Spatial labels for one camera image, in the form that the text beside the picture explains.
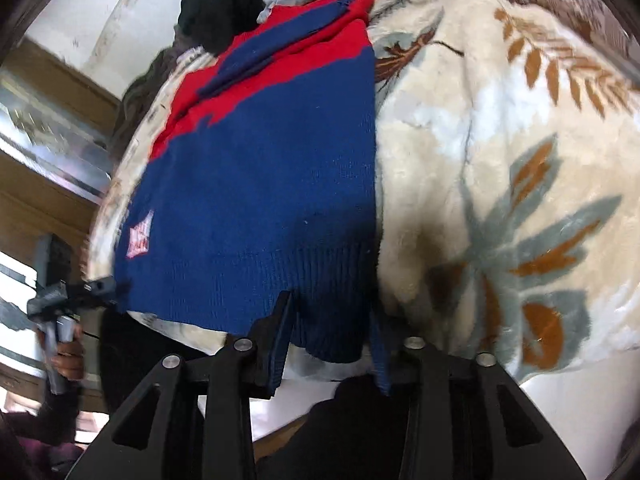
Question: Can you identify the red and blue knit sweater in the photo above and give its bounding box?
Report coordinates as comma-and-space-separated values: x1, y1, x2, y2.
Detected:
114, 0, 376, 364

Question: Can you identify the left forearm dark sleeve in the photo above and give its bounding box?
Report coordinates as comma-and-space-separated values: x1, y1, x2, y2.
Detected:
3, 382, 84, 479

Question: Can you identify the person's left hand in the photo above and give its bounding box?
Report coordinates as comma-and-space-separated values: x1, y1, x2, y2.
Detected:
36, 323, 85, 382

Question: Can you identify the dark olive fleece blanket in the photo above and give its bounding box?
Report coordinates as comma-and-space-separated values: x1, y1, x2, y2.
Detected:
107, 25, 198, 164

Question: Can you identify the cream leaf-print fleece blanket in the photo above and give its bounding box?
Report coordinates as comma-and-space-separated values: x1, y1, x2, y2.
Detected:
84, 0, 639, 380

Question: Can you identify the black garment pile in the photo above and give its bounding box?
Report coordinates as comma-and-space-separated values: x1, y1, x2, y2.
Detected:
177, 0, 265, 55

